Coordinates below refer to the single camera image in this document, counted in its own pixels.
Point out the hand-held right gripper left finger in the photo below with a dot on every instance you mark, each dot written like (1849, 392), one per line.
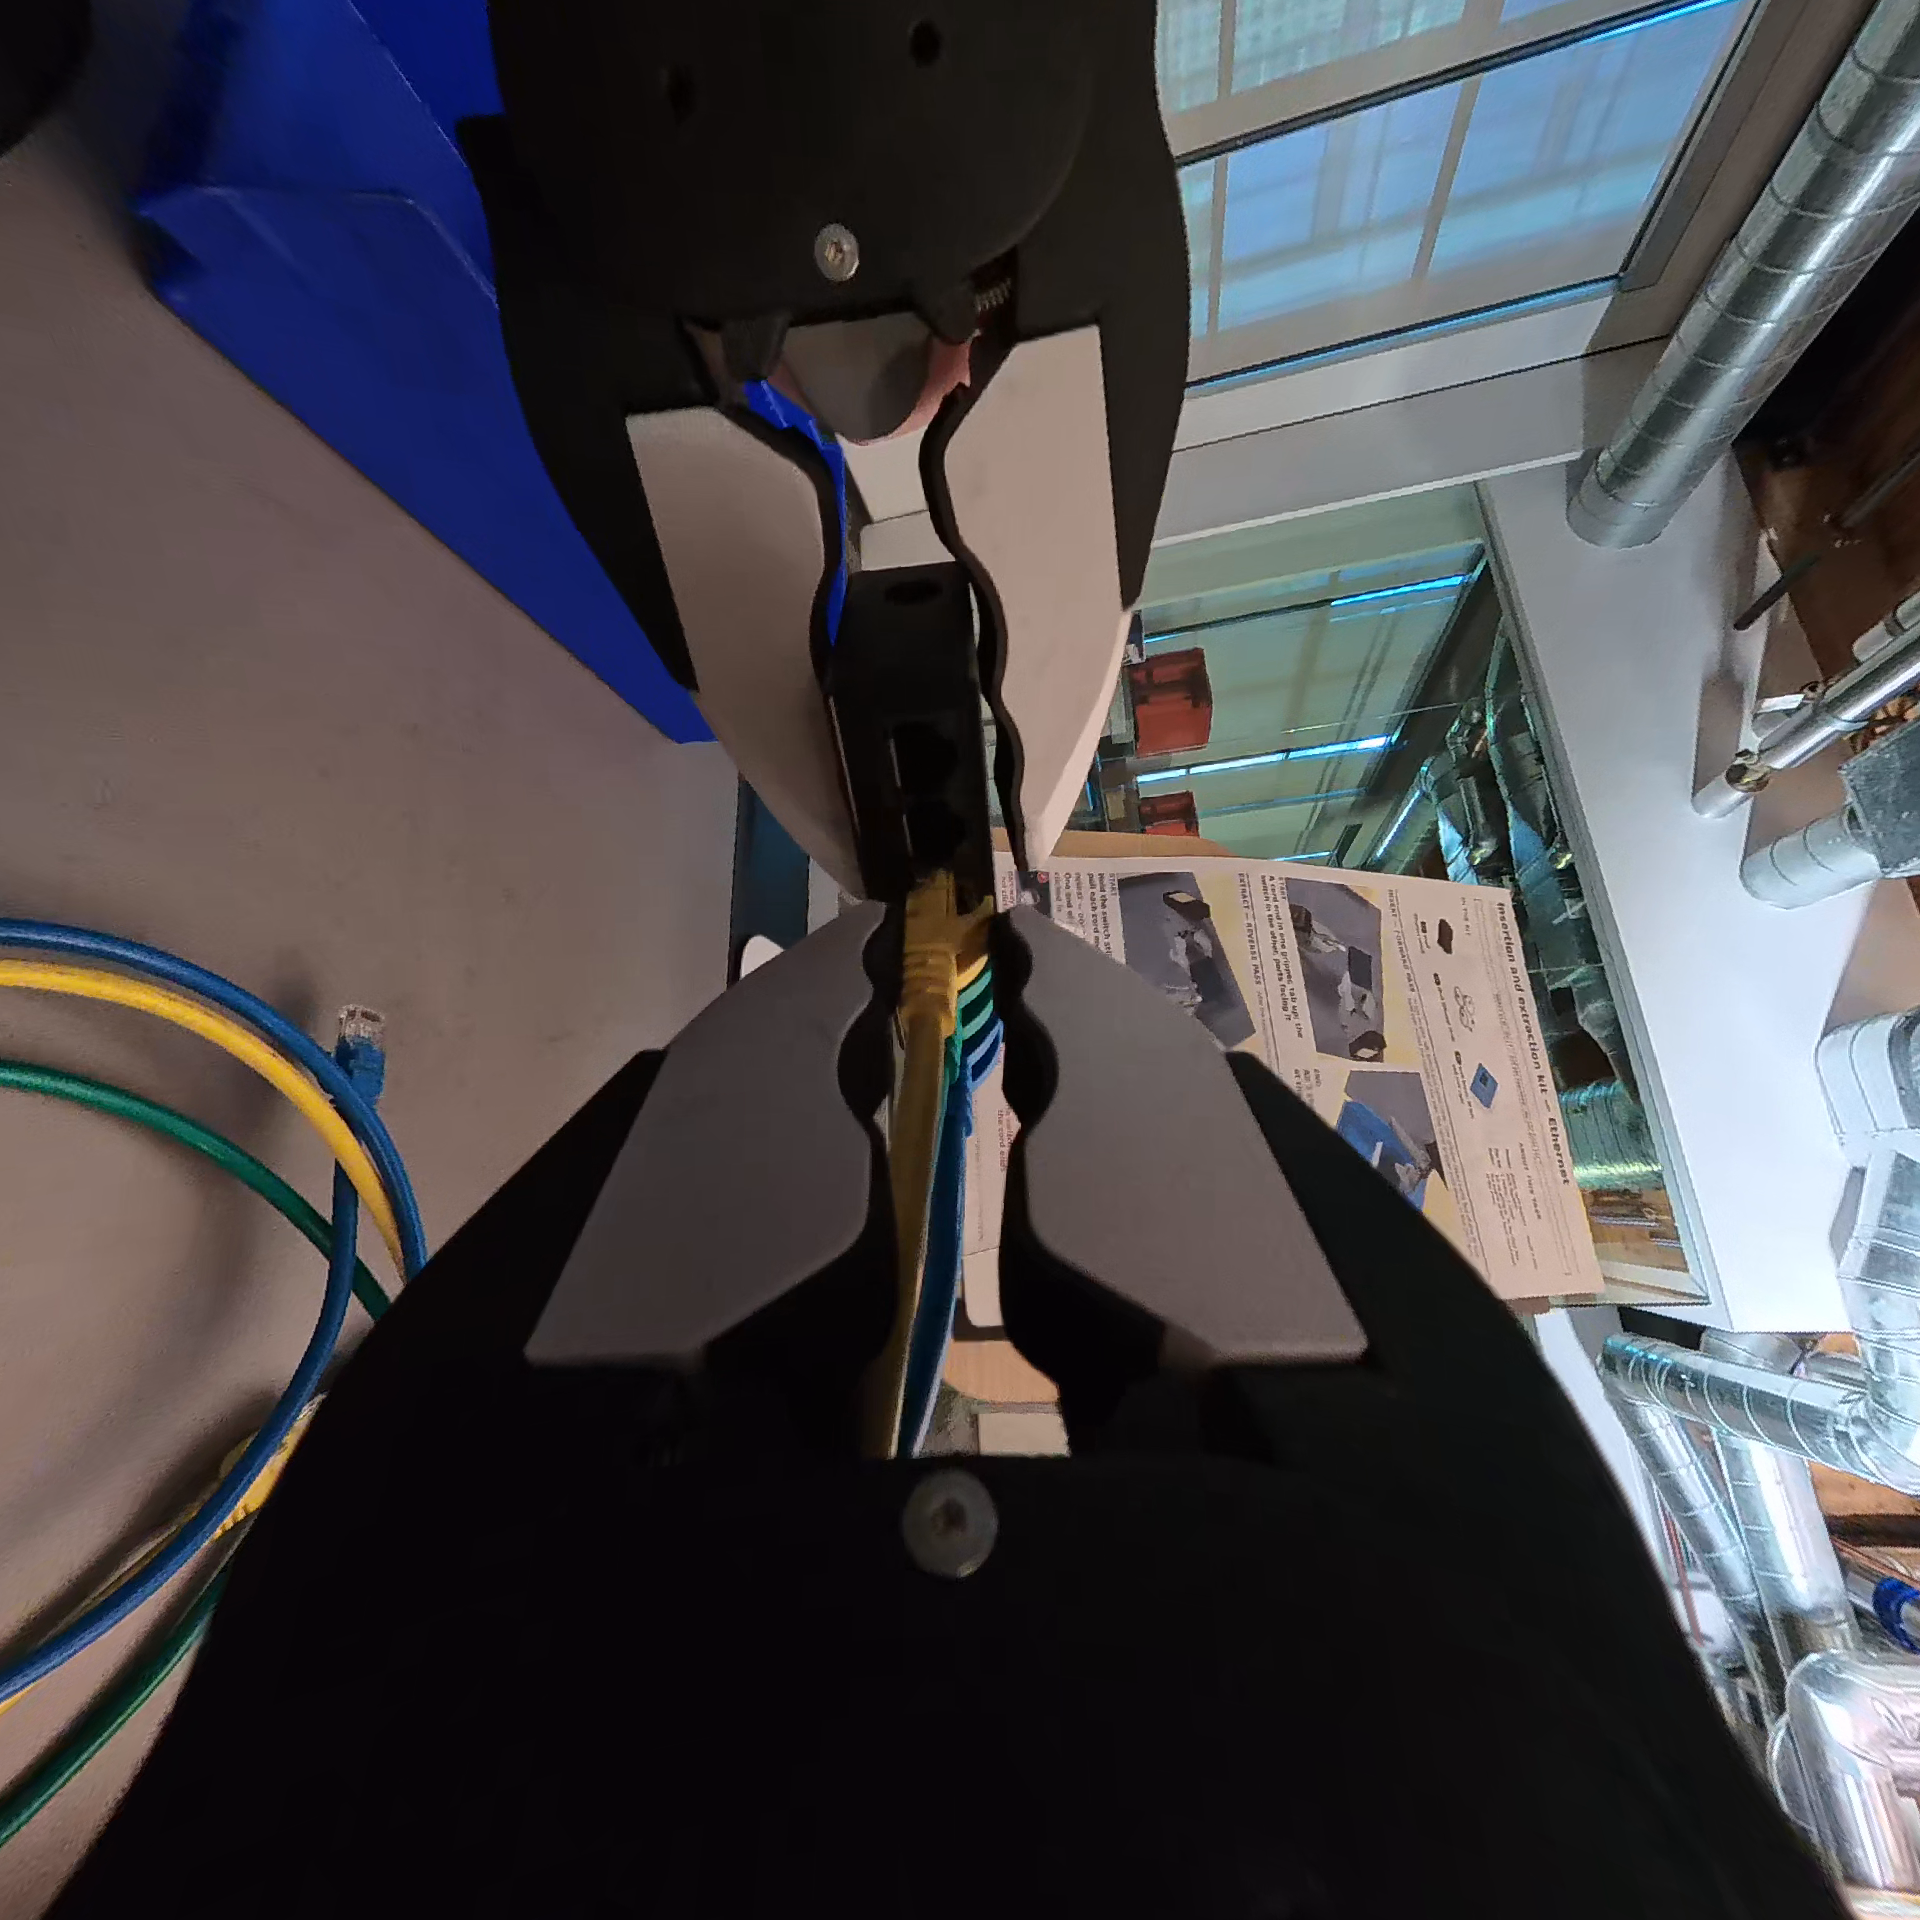
(705, 1200)

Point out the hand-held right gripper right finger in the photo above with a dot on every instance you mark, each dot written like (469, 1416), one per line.
(1184, 1200)

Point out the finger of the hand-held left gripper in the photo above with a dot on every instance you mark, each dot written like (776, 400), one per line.
(742, 599)
(1049, 599)

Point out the black network switch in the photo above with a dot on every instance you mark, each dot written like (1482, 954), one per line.
(915, 675)

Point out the blue plastic bin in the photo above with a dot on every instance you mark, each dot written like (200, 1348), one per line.
(346, 300)

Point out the red storage case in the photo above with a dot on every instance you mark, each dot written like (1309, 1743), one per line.
(1165, 811)
(1171, 698)

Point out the printed instruction sheet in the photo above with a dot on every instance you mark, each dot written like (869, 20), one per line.
(1348, 1049)

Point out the white board stand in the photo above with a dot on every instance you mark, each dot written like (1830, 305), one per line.
(763, 954)

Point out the dark rectangular table panel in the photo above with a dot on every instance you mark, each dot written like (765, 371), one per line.
(773, 870)

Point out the silver ventilation ductwork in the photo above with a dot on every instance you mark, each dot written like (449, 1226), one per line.
(1756, 271)

